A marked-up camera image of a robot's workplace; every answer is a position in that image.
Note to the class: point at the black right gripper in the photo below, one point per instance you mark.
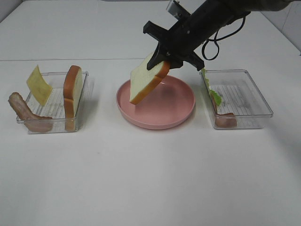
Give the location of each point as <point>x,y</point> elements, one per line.
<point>175,45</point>

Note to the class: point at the bread slice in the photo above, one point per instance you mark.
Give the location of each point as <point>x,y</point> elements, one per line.
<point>72,89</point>
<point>143,81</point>

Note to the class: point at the green lettuce leaf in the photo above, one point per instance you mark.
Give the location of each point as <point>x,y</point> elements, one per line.
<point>214,95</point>

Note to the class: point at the bacon strip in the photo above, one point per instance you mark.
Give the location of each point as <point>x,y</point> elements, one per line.
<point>26,113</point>
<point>227,120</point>

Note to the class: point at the yellow cheese slice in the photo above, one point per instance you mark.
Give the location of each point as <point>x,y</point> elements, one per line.
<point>38,87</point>

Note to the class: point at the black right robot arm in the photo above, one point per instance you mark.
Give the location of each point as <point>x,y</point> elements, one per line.
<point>212,15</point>

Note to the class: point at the pink round plate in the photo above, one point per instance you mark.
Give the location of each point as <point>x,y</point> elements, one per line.
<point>168,105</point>

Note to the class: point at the clear right plastic container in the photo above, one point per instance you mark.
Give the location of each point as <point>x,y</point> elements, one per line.
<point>240,95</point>

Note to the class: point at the clear plastic container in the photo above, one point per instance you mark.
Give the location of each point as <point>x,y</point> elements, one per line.
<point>240,95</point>
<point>54,108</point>

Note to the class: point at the clear left plastic container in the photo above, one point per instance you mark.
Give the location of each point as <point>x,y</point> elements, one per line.
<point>54,108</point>

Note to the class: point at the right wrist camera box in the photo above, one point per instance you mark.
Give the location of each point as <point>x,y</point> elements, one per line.
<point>176,10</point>

